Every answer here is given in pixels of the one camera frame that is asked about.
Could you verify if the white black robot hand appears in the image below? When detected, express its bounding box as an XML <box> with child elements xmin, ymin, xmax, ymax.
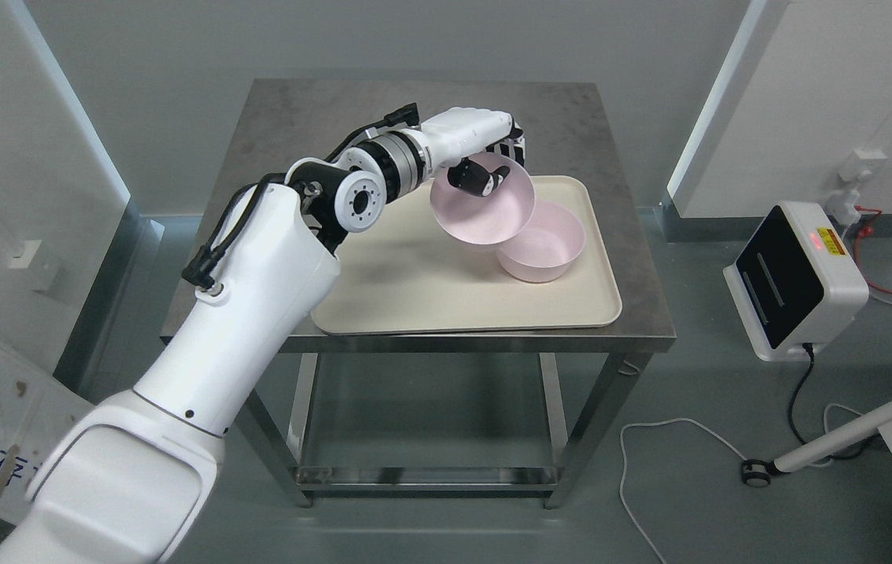
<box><xmin>413</xmin><ymin>107</ymin><xmax>525</xmax><ymax>197</ymax></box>

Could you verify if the pink bowl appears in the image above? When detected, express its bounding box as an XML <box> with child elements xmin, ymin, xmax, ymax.
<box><xmin>430</xmin><ymin>153</ymin><xmax>536</xmax><ymax>247</ymax></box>
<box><xmin>495</xmin><ymin>201</ymin><xmax>586</xmax><ymax>284</ymax></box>

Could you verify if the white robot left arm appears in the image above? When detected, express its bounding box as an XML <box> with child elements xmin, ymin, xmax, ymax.
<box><xmin>0</xmin><ymin>103</ymin><xmax>442</xmax><ymax>563</ymax></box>

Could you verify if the stainless steel table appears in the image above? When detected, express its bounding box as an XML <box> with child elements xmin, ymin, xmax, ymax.
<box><xmin>199</xmin><ymin>79</ymin><xmax>676</xmax><ymax>509</ymax></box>

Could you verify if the beige plastic tray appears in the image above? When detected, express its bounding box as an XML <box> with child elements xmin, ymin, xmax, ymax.
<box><xmin>311</xmin><ymin>175</ymin><xmax>623</xmax><ymax>335</ymax></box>

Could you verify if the white black box device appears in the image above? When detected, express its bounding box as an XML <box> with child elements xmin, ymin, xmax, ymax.
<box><xmin>724</xmin><ymin>201</ymin><xmax>869</xmax><ymax>362</ymax></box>

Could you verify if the white wheeled stand leg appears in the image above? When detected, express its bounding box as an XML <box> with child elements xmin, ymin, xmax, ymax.
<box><xmin>739</xmin><ymin>401</ymin><xmax>892</xmax><ymax>488</ymax></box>

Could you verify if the white floor cable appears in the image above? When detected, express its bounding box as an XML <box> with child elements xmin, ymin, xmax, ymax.
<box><xmin>619</xmin><ymin>403</ymin><xmax>869</xmax><ymax>564</ymax></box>

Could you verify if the white wall plug adapter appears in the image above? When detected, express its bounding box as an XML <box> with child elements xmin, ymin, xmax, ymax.
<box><xmin>824</xmin><ymin>149</ymin><xmax>887</xmax><ymax>227</ymax></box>

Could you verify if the black power cable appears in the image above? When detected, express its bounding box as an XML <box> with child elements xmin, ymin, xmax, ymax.
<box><xmin>786</xmin><ymin>343</ymin><xmax>877</xmax><ymax>461</ymax></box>

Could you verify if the white wall socket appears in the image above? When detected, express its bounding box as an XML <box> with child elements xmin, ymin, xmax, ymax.
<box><xmin>8</xmin><ymin>240</ymin><xmax>62</xmax><ymax>293</ymax></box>

